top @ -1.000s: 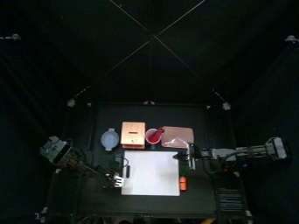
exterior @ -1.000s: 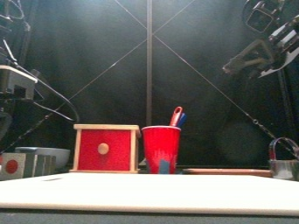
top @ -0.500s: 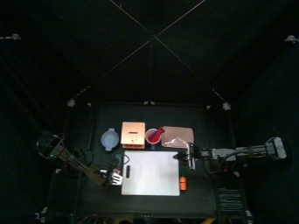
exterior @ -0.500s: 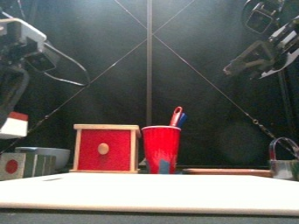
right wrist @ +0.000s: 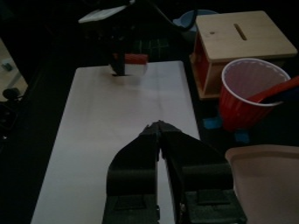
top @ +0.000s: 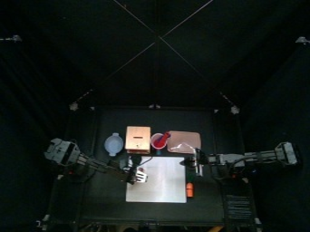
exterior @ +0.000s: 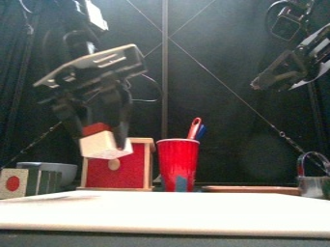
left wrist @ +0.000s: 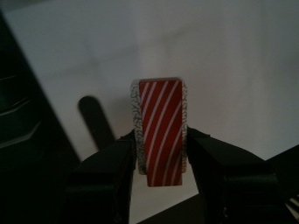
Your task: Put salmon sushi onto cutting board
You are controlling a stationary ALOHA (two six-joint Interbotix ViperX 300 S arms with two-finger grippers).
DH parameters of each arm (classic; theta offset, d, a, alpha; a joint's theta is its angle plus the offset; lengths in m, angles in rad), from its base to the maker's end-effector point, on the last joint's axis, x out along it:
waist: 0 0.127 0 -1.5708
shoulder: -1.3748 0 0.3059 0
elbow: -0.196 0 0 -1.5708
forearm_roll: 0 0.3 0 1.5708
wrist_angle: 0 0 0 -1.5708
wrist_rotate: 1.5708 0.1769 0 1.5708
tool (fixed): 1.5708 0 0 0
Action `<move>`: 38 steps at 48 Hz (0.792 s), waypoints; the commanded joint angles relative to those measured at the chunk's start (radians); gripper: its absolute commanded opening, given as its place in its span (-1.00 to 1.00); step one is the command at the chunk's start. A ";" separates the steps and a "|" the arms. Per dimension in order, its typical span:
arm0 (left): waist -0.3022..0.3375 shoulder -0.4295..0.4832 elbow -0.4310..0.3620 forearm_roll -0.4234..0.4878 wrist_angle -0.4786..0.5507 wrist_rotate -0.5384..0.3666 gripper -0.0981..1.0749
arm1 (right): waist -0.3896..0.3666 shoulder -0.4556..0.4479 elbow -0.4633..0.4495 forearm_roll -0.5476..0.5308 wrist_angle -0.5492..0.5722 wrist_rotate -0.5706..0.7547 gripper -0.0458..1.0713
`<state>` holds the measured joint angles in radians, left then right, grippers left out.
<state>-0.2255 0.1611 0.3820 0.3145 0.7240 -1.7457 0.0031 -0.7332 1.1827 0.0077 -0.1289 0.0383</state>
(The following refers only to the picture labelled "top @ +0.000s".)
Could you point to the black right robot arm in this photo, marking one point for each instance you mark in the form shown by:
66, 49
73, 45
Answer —
258, 156

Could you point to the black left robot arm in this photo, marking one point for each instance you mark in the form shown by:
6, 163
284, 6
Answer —
92, 163

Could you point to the white cutting board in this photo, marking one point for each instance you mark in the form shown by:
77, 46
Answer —
160, 184

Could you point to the orange salmon sushi toy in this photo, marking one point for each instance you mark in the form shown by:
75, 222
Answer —
188, 190

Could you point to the small dark green toy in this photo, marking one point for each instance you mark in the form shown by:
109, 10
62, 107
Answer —
188, 178

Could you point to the pink translucent plastic container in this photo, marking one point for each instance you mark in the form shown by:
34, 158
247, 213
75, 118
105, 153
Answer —
185, 137

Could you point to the small teal toy block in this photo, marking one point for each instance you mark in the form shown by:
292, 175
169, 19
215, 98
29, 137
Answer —
157, 152

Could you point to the red toy spatula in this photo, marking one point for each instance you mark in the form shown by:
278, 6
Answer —
163, 138

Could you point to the red cup white inside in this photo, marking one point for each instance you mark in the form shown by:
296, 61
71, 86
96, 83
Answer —
155, 144

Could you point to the light blue bowl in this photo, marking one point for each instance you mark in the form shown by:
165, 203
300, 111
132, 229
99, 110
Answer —
113, 144

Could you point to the wooden box with slot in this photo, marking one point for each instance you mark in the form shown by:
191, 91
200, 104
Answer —
137, 139

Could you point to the white printed table label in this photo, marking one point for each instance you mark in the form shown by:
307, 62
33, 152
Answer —
238, 209

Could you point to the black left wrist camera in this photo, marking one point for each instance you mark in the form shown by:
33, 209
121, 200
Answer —
135, 160

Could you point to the silver frame clamp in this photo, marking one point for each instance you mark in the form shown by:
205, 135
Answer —
302, 40
73, 106
14, 38
234, 109

